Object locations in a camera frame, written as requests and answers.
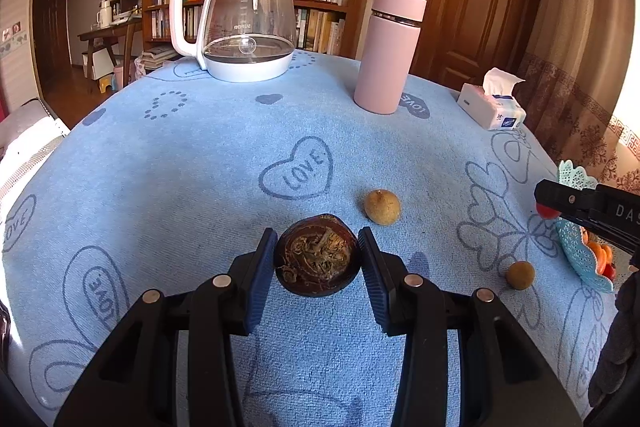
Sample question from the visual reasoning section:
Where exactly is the blue heart print tablecloth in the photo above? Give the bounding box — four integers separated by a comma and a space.
0, 49, 631, 427

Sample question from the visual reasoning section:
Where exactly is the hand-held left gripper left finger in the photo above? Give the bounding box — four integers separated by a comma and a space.
53, 227, 279, 427

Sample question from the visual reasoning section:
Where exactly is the white striped cloth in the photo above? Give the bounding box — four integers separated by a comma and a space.
0, 99, 68, 198

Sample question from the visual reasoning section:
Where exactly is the brown wooden bookshelf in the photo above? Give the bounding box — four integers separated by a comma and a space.
141, 0, 374, 58

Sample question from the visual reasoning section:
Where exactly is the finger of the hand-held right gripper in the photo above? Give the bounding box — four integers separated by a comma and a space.
533, 179, 601, 225

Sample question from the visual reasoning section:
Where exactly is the white tissue pack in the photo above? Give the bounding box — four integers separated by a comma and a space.
456, 67, 527, 131

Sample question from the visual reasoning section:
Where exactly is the wooden desk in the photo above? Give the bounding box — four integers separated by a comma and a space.
77, 17, 143, 90

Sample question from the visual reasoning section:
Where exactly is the dark brown mangosteen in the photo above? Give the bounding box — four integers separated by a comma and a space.
273, 214, 362, 298

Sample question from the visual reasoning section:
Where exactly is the dark wooden room door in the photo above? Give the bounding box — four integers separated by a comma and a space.
32, 0, 78, 80

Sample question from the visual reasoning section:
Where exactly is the mint green plastic mesh basket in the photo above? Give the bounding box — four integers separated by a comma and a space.
556, 159, 615, 294

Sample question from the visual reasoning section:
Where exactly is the person's right hand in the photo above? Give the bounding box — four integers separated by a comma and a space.
587, 276, 640, 408

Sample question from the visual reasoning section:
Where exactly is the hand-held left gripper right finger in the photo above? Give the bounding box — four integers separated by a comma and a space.
357, 227, 583, 427

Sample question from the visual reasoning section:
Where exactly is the glass kettle with white handle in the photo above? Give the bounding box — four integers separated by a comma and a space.
169, 0, 299, 82

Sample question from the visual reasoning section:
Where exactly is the tan longan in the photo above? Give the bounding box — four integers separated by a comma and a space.
363, 189, 402, 225
506, 261, 536, 291

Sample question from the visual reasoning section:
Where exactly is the bright window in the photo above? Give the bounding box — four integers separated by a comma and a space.
607, 0, 640, 148

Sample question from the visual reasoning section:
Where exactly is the white storage box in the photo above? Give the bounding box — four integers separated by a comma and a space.
82, 47, 118, 80

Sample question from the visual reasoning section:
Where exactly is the pink thermos bottle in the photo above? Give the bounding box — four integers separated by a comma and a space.
354, 0, 428, 115

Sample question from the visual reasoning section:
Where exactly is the brown patterned curtain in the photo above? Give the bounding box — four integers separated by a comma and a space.
515, 0, 640, 195

